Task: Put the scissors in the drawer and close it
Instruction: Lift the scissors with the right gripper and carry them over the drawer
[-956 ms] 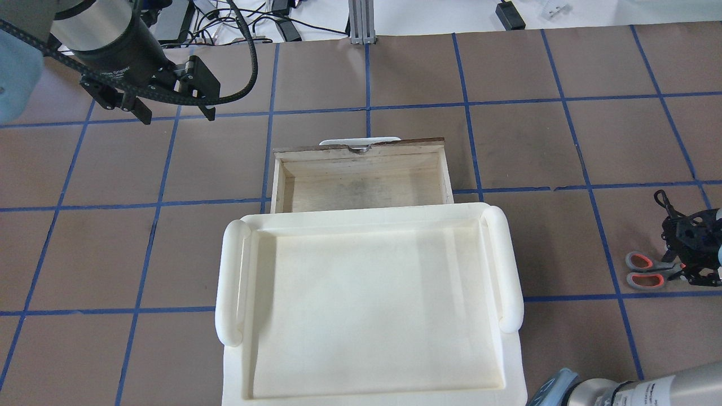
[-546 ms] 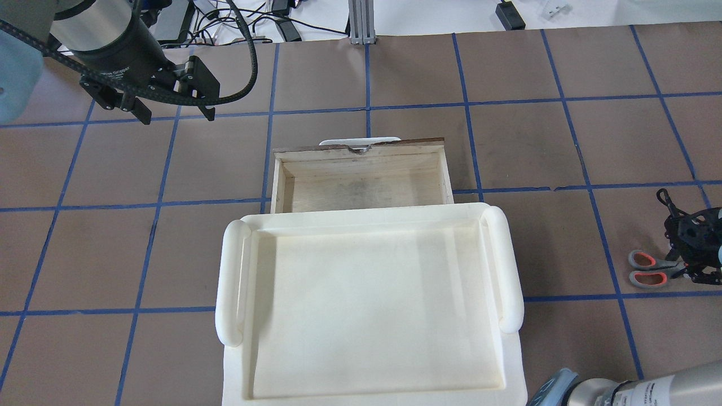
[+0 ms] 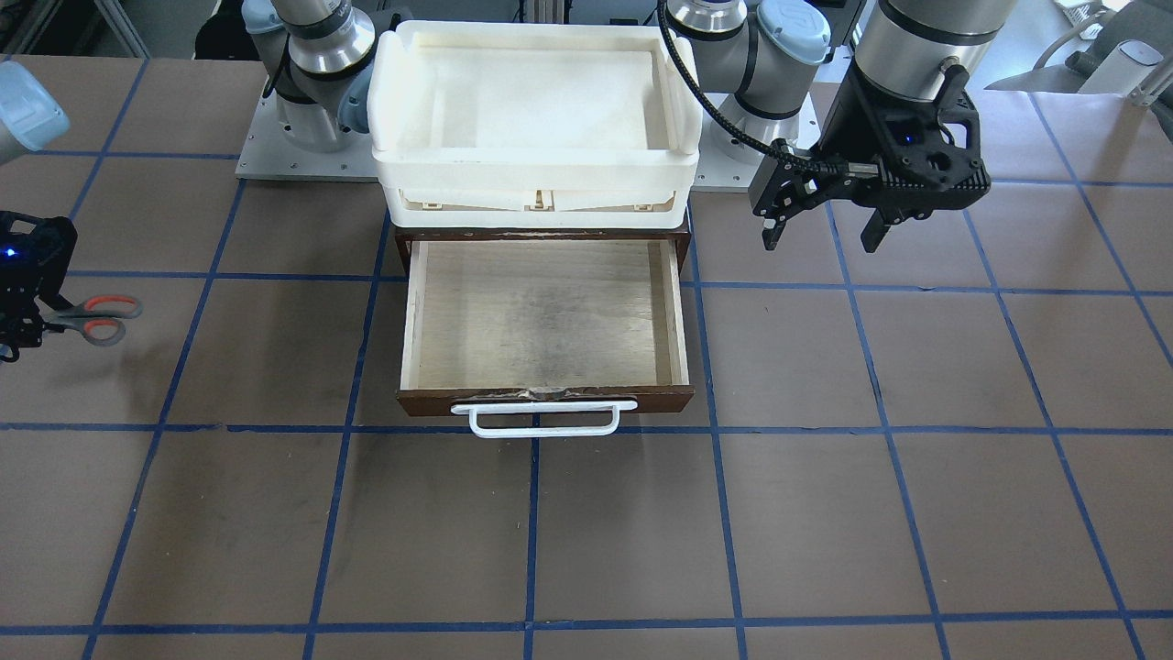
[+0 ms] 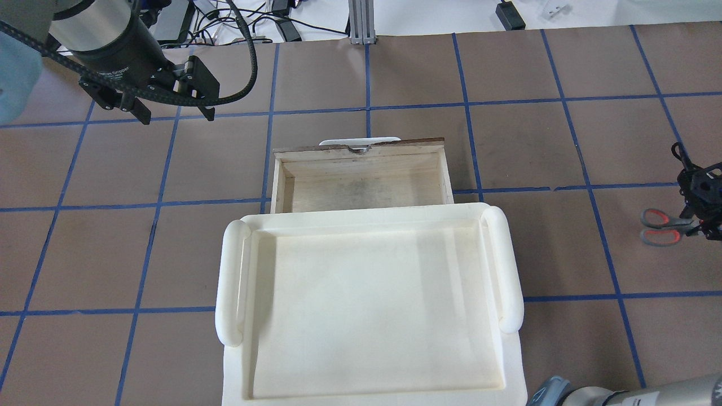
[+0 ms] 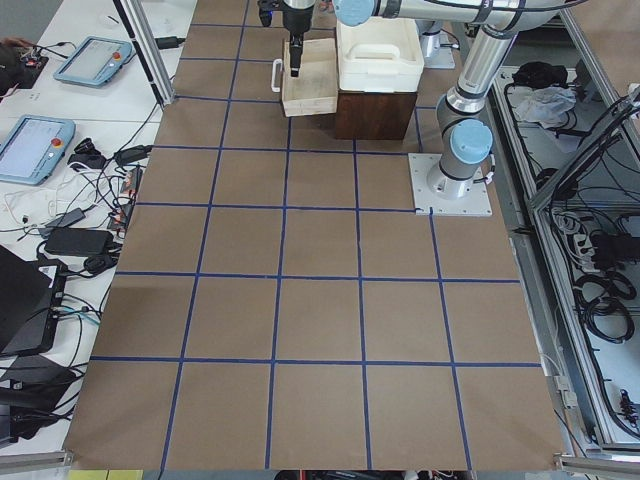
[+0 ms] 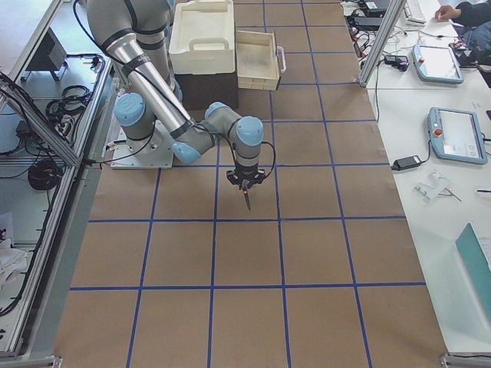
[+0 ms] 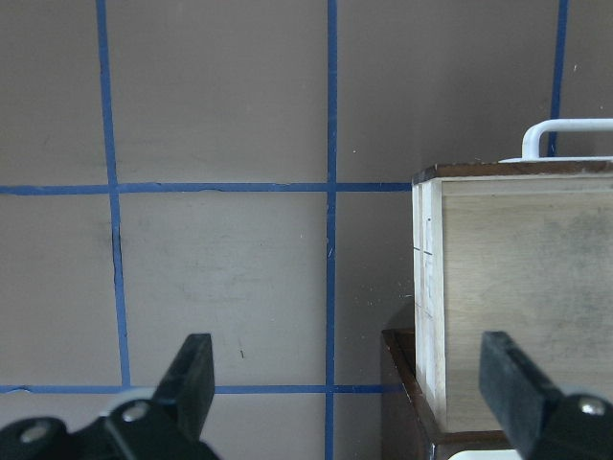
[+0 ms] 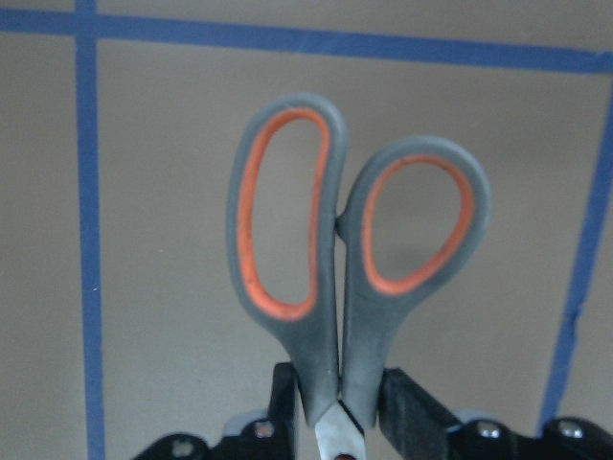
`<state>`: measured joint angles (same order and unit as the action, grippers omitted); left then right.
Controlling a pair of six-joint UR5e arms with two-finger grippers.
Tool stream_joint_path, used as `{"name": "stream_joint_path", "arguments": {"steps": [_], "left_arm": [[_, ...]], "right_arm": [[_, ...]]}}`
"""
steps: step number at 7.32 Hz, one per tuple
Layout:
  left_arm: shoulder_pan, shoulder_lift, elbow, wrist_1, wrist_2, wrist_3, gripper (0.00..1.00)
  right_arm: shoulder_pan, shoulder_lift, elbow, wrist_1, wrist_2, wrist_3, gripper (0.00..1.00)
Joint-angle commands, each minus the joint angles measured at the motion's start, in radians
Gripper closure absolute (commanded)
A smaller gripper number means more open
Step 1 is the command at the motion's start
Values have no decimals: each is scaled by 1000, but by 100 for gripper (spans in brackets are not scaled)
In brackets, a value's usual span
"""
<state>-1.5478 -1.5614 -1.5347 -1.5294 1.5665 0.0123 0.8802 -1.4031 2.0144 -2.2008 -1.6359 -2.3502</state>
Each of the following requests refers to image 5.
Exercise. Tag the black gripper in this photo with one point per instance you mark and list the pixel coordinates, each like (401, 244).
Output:
(294, 21)

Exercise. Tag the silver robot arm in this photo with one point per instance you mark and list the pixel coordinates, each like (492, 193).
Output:
(467, 140)

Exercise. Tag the wooden drawer box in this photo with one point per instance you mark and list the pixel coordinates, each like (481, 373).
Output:
(315, 90)

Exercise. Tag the white plastic tray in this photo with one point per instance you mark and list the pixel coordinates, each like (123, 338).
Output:
(379, 56)

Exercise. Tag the dark brown wooden cabinet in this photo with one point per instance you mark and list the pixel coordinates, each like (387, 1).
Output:
(373, 116)

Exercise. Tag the blue teach pendant upper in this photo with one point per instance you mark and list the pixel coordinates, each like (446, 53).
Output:
(94, 62)

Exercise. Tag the blue teach pendant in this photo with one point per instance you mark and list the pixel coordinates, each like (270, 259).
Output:
(94, 62)
(33, 148)

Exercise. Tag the white crumpled cloth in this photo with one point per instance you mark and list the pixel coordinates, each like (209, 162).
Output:
(548, 107)

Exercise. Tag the blue teach pendant lower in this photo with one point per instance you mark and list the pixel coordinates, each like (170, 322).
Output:
(33, 148)

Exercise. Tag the black power brick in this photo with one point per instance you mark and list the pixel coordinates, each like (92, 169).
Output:
(78, 242)

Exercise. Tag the black laptop computer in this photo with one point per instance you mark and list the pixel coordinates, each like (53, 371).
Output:
(30, 293)

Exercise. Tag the white drawer handle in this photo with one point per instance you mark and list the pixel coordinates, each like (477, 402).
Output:
(276, 71)

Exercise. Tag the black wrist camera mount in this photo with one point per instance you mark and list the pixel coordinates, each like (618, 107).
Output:
(265, 12)

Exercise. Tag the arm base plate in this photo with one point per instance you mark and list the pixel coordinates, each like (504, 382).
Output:
(437, 50)
(436, 194)

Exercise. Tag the aluminium frame post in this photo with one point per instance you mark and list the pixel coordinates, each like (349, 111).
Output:
(139, 31)

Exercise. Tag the aluminium side frame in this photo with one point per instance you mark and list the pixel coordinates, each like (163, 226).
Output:
(576, 229)

